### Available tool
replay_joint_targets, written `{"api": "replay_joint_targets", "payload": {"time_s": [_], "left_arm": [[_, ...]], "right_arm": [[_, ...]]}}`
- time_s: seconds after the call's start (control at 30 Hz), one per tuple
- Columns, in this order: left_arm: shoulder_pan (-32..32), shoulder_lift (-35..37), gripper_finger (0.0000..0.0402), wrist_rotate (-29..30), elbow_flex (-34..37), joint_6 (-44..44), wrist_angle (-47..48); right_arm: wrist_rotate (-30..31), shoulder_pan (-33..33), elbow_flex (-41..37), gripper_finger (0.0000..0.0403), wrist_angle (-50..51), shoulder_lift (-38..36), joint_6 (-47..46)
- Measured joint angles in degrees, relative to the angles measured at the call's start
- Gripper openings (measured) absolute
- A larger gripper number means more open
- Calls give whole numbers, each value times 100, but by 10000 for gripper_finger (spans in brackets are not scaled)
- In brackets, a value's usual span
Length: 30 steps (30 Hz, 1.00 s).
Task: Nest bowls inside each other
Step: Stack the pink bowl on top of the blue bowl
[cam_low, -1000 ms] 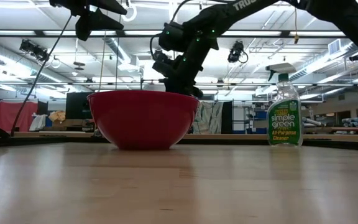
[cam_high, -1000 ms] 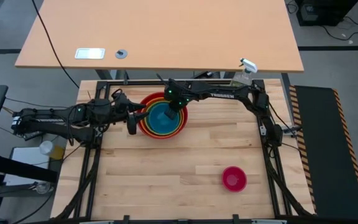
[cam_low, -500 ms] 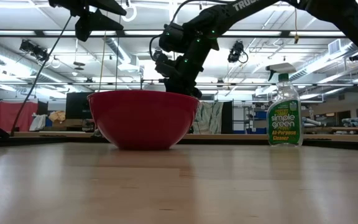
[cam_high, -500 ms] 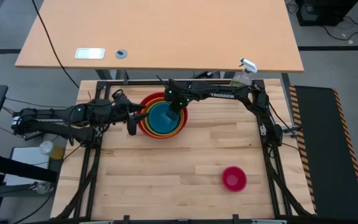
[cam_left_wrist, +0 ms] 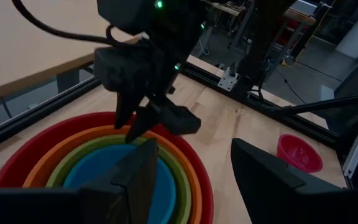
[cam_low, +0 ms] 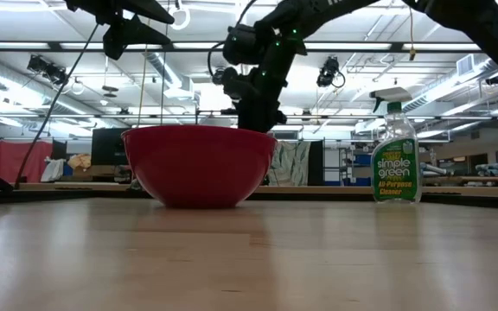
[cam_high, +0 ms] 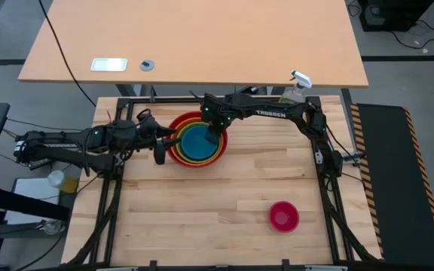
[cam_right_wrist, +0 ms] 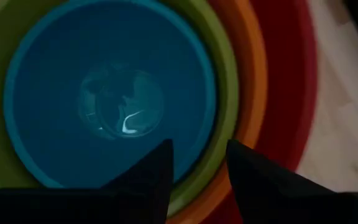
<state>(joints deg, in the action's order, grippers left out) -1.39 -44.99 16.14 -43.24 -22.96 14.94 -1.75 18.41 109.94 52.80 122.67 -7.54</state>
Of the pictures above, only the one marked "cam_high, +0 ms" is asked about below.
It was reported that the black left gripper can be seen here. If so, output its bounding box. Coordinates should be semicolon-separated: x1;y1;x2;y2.
136;118;182;166

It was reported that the clear glass cup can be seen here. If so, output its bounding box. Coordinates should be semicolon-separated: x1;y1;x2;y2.
43;220;64;236

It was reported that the black aluminium table frame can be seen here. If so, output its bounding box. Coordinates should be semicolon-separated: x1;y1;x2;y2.
65;95;381;271

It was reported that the black cable on floor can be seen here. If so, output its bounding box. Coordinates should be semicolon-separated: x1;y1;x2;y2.
389;19;434;50

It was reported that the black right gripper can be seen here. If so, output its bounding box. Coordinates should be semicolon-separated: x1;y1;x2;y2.
200;93;237;146

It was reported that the large orange plastic bowl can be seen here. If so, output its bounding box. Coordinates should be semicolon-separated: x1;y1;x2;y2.
170;115;226;167

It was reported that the white board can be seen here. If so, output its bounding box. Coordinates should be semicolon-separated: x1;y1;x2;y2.
5;176;68;226

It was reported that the clear bottle with yellow liquid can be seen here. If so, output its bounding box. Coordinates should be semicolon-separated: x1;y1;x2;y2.
47;169;80;194

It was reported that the stack of coloured bowls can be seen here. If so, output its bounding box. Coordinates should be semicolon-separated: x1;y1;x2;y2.
167;111;228;169

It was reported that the black equipment box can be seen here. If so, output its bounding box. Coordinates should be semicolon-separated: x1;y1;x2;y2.
357;0;434;33

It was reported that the small pink plastic bowl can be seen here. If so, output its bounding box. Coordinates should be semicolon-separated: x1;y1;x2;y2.
268;200;301;233

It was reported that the blue plastic bowl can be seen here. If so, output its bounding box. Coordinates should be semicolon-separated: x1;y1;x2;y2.
181;124;220;162

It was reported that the green plastic bowl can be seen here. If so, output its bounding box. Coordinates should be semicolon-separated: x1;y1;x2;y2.
178;122;222;163

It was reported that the yellow plastic bowl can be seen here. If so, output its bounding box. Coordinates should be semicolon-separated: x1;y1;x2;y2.
174;119;225;165

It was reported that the black mat with hazard stripes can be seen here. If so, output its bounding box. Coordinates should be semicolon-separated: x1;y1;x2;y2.
350;102;434;267

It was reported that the white head spray bottle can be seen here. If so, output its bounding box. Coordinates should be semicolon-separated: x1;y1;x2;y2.
279;69;313;105

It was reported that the light wooden desk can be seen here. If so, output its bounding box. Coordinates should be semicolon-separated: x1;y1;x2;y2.
17;0;370;90

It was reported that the long black floor cable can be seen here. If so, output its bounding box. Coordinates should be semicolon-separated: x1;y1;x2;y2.
37;0;98;108

